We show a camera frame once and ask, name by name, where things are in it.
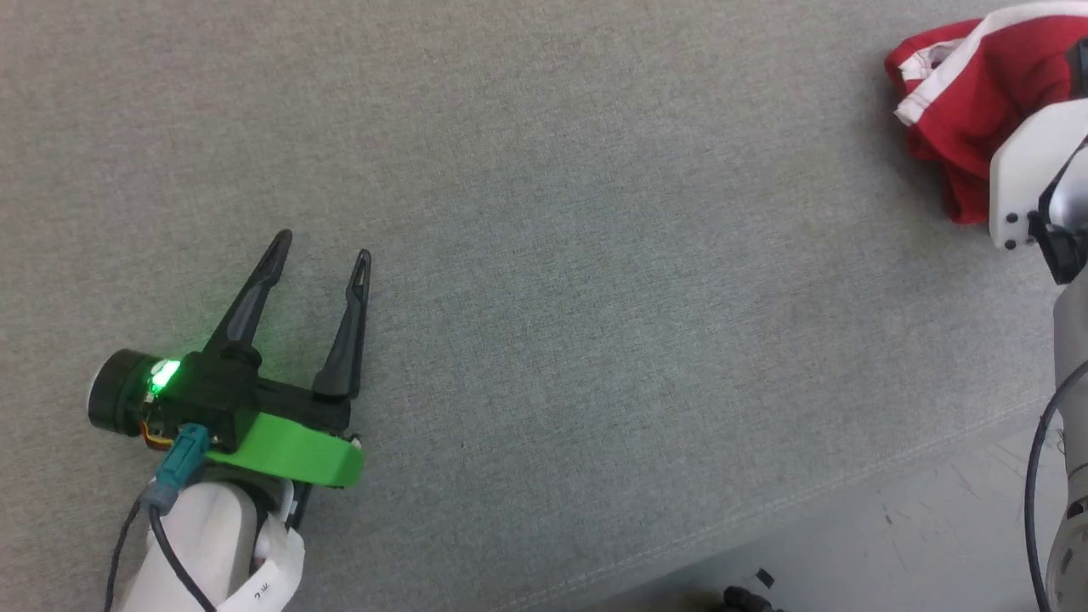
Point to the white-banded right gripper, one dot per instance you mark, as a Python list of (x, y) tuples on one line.
[(1033, 178)]

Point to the small black object on floor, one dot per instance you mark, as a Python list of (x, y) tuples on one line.
[(752, 595)]

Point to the grey fabric sofa seat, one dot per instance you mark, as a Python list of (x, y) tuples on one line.
[(544, 255)]

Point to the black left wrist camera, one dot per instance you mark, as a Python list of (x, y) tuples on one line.
[(132, 393)]

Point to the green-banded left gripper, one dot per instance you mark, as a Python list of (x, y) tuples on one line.
[(280, 433)]

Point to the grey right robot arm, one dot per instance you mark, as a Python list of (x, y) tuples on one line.
[(1073, 442)]

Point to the red garment with white stripes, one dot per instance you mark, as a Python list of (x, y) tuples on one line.
[(977, 85)]

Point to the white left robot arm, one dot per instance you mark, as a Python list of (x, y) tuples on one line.
[(212, 552)]

